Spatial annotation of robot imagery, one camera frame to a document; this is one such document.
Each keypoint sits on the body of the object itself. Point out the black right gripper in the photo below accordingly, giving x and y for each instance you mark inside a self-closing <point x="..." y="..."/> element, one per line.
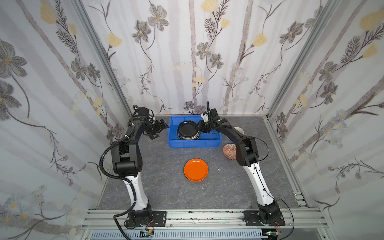
<point x="205" y="125"/>

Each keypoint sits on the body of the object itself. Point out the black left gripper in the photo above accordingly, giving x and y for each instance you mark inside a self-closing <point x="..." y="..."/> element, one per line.
<point x="157" y="127"/>

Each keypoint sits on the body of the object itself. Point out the black glossy plate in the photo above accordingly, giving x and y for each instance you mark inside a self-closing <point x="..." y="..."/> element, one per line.
<point x="188" y="130"/>

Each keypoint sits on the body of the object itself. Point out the red patterned small bowl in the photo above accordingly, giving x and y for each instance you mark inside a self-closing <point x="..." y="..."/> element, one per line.
<point x="229" y="151"/>

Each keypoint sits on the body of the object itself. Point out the orange plate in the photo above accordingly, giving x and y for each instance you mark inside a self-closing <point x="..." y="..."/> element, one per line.
<point x="196" y="170"/>

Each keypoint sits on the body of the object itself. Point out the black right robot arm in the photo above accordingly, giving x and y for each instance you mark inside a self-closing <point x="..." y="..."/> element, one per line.
<point x="247" y="156"/>

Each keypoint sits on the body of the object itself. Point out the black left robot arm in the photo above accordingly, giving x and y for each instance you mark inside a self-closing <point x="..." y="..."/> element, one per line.
<point x="128" y="163"/>

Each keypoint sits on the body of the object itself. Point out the blue plastic bin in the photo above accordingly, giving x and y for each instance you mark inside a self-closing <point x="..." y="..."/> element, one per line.
<point x="211" y="140"/>

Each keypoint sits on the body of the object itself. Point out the light blue ceramic mug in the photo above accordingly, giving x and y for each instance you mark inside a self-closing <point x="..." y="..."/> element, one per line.
<point x="240" y="130"/>

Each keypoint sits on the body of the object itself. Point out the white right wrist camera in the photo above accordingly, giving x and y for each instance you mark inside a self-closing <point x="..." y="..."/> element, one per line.
<point x="205" y="117"/>

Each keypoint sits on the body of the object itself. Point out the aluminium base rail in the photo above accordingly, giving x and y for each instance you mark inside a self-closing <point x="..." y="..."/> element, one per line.
<point x="236" y="224"/>

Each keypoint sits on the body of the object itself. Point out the aluminium corner frame post left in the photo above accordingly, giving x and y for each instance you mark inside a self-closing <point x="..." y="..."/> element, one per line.
<point x="101" y="53"/>

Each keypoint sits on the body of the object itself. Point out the aluminium corner frame post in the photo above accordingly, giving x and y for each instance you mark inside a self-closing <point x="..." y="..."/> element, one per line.
<point x="101" y="53"/>
<point x="304" y="53"/>

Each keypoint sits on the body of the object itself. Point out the aluminium corner frame post right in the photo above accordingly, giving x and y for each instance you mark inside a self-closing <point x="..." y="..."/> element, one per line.
<point x="304" y="53"/>

